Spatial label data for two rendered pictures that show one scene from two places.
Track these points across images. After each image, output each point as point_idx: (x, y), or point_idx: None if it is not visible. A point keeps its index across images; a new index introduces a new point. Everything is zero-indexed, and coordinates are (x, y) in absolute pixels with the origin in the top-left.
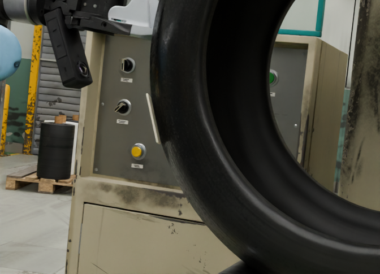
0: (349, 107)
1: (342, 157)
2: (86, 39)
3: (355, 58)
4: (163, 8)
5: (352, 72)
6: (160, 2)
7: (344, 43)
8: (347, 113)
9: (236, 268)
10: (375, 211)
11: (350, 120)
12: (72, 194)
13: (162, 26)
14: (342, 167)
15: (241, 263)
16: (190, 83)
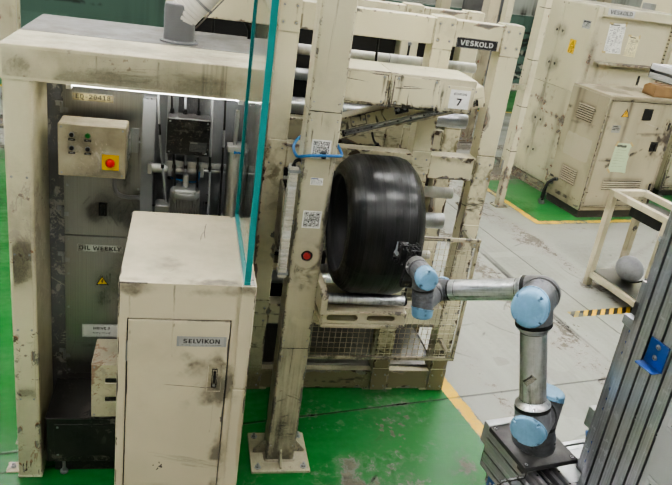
0: (323, 241)
1: (320, 259)
2: (255, 298)
3: (326, 223)
4: (421, 242)
5: (325, 228)
6: (419, 241)
7: None
8: (322, 243)
9: (397, 295)
10: (331, 267)
11: (323, 245)
12: (244, 399)
13: (421, 247)
14: (320, 262)
15: (390, 295)
16: None
